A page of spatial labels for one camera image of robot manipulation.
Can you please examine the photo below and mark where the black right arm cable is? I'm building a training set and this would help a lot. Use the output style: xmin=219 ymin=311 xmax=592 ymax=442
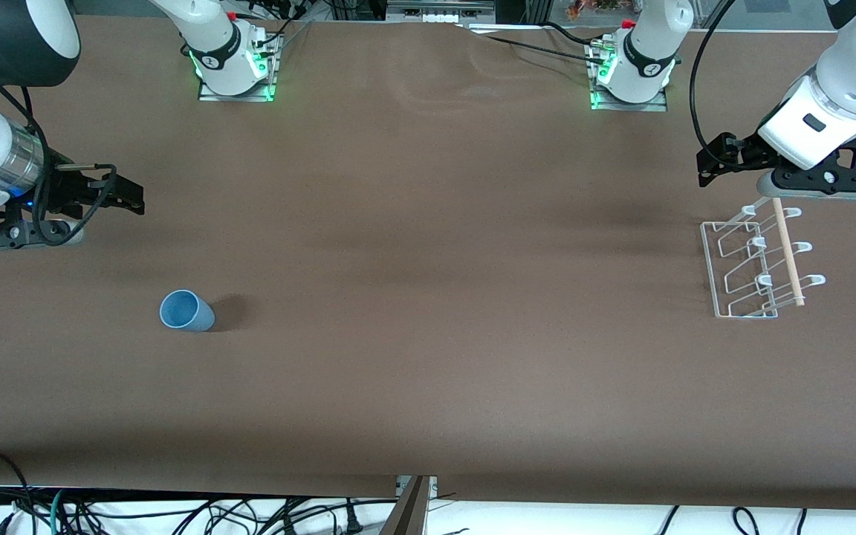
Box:
xmin=0 ymin=37 xmax=118 ymax=246

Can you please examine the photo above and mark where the white wire rack wooden handle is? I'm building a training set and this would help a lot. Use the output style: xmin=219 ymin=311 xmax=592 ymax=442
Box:
xmin=701 ymin=198 xmax=826 ymax=320

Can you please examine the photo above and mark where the brown table cover sheet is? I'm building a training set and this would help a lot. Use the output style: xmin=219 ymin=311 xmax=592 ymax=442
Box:
xmin=0 ymin=15 xmax=856 ymax=512

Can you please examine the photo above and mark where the white power strip rail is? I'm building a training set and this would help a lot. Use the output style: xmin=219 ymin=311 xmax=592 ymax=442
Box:
xmin=386 ymin=0 xmax=497 ymax=25

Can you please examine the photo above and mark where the small metal table bracket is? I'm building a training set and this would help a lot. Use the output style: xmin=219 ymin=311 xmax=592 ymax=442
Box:
xmin=396 ymin=476 xmax=438 ymax=500

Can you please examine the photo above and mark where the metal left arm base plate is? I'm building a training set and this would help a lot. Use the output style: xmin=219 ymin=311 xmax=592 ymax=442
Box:
xmin=586 ymin=37 xmax=669 ymax=113

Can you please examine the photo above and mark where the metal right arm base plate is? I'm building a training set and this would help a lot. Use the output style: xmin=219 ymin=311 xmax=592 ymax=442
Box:
xmin=198 ymin=30 xmax=280 ymax=103

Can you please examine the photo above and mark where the blue plastic cup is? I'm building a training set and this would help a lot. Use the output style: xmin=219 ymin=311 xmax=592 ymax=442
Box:
xmin=159 ymin=289 xmax=215 ymax=333

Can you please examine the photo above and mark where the orange red background item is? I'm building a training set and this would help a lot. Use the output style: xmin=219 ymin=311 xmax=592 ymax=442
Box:
xmin=565 ymin=0 xmax=622 ymax=19

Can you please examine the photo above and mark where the thin black power cable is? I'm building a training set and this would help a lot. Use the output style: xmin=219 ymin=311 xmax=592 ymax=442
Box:
xmin=458 ymin=21 xmax=611 ymax=68

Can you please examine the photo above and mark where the brown table support beam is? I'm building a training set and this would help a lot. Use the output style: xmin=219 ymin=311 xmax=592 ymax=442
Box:
xmin=380 ymin=476 xmax=430 ymax=535

